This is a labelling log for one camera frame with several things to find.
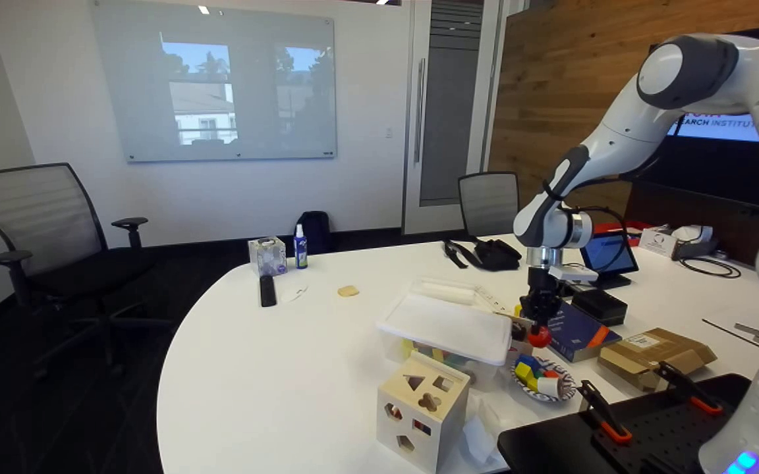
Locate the black power box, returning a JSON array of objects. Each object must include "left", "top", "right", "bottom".
[{"left": 571, "top": 289, "right": 627, "bottom": 328}]

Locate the grey mesh office chair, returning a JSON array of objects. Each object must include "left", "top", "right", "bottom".
[{"left": 458, "top": 172, "right": 516, "bottom": 237}]

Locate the clear plastic container with lid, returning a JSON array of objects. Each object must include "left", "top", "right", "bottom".
[{"left": 378, "top": 295, "right": 511, "bottom": 371}]

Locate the tablet screen on stand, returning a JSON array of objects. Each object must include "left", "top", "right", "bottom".
[{"left": 582, "top": 233, "right": 638, "bottom": 289}]

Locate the small tan sticky note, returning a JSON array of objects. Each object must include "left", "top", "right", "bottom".
[{"left": 337, "top": 286, "right": 359, "bottom": 299}]

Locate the black office chair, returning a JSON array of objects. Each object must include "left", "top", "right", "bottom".
[{"left": 0, "top": 164, "right": 159, "bottom": 378}]

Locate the black bag with straps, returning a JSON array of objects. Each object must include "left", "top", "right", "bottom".
[{"left": 443, "top": 239, "right": 523, "bottom": 271}]

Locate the black cable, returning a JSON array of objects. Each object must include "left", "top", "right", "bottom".
[{"left": 679, "top": 253, "right": 744, "bottom": 283}]

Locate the black perforated mounting board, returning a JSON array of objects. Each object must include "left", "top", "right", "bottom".
[{"left": 497, "top": 375, "right": 749, "bottom": 474}]

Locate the wall whiteboard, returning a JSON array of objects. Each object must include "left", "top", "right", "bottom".
[{"left": 93, "top": 0, "right": 337, "bottom": 164}]

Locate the clear tissue box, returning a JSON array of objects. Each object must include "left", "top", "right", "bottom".
[{"left": 247, "top": 237, "right": 287, "bottom": 278}]

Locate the wooden shape sorter box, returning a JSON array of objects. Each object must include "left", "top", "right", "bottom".
[{"left": 378, "top": 354, "right": 469, "bottom": 474}]

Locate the orange black clamp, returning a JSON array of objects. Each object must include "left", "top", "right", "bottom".
[
  {"left": 578, "top": 380, "right": 633, "bottom": 445},
  {"left": 656, "top": 362, "right": 725, "bottom": 417}
]

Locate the brown cardboard package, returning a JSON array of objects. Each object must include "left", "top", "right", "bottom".
[{"left": 599, "top": 328, "right": 714, "bottom": 392}]

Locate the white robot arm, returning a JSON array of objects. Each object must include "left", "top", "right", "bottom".
[{"left": 515, "top": 35, "right": 759, "bottom": 474}]

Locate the left orange black clamp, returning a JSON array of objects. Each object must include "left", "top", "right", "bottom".
[{"left": 578, "top": 380, "right": 633, "bottom": 445}]

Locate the right orange black clamp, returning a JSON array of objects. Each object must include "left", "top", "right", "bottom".
[{"left": 656, "top": 362, "right": 725, "bottom": 417}]

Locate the black remote control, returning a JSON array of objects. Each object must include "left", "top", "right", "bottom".
[{"left": 259, "top": 275, "right": 277, "bottom": 309}]

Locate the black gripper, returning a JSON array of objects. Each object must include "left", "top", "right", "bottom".
[{"left": 519, "top": 270, "right": 562, "bottom": 328}]

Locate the blue book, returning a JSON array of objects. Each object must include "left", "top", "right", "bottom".
[{"left": 549, "top": 304, "right": 620, "bottom": 363}]

